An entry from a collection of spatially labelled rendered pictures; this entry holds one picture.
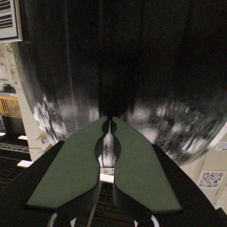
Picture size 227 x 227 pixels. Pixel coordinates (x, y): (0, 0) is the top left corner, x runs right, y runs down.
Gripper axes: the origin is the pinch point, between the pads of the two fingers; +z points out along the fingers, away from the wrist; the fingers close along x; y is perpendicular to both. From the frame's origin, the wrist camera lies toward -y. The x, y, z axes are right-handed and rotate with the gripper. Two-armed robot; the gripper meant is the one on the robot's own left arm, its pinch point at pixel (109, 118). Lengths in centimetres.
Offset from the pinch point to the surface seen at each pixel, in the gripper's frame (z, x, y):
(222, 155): 17.8, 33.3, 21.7
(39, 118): 3.4, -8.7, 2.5
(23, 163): 391, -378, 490
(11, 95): 605, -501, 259
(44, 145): 54, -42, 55
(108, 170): 40, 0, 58
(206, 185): 16.2, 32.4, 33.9
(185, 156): 2.4, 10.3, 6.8
